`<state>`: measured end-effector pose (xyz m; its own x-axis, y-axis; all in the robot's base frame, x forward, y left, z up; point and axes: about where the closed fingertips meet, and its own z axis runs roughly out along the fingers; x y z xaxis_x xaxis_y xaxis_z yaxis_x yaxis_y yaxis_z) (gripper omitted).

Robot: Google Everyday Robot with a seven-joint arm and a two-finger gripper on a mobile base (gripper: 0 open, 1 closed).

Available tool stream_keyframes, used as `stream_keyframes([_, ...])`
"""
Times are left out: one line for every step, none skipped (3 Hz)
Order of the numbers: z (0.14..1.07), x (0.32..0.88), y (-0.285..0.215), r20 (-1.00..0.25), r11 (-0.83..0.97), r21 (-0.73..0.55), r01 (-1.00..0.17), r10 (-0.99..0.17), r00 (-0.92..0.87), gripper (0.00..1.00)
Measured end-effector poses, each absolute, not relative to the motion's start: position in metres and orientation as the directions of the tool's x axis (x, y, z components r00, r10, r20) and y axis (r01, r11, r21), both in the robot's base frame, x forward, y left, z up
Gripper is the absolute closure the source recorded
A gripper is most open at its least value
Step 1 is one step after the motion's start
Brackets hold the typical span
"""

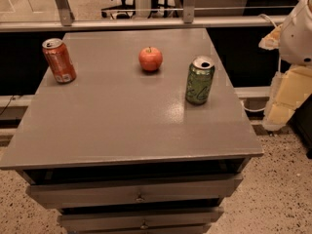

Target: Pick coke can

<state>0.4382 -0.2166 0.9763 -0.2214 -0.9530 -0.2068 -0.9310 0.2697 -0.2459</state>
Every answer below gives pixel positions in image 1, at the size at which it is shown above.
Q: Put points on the red coke can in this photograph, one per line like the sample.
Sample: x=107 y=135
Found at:
x=58 y=58

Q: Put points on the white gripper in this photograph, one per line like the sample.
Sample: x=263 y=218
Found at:
x=297 y=39

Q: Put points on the red apple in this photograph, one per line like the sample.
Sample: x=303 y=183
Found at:
x=150 y=59

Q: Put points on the metal window rail frame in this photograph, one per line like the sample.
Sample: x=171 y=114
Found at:
x=70 y=15

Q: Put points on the grey drawer cabinet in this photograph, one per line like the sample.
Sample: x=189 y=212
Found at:
x=116 y=121

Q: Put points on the grey drawer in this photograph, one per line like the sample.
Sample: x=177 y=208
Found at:
x=141 y=220
x=137 y=191

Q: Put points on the lower grey drawer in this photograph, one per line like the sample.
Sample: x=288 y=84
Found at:
x=141 y=220

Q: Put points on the green soda can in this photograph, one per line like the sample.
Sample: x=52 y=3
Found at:
x=199 y=80

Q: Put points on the top grey drawer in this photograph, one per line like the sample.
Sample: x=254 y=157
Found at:
x=137 y=191

